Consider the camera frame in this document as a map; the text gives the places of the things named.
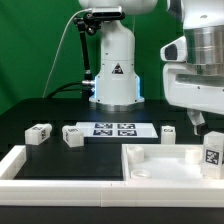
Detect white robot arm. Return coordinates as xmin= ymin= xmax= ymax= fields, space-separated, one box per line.
xmin=78 ymin=0 xmax=224 ymax=133

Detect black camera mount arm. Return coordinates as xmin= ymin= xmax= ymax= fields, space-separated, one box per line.
xmin=73 ymin=13 xmax=101 ymax=100

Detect white square tabletop part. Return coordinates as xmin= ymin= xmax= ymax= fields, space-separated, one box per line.
xmin=122 ymin=144 xmax=221 ymax=181

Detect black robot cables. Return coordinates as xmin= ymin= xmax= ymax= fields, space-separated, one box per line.
xmin=46 ymin=81 xmax=84 ymax=100

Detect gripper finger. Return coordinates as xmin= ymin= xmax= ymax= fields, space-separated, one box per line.
xmin=187 ymin=109 xmax=207 ymax=136

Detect white U-shaped fence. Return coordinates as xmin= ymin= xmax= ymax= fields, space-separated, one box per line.
xmin=0 ymin=146 xmax=224 ymax=208

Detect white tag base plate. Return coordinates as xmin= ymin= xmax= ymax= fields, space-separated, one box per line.
xmin=76 ymin=122 xmax=158 ymax=138

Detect white camera cable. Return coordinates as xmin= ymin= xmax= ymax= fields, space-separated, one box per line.
xmin=42 ymin=8 xmax=93 ymax=99

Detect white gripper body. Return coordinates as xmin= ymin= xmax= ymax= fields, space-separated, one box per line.
xmin=160 ymin=36 xmax=224 ymax=115

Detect grey camera on mount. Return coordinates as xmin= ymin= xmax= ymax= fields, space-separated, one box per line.
xmin=91 ymin=6 xmax=122 ymax=19

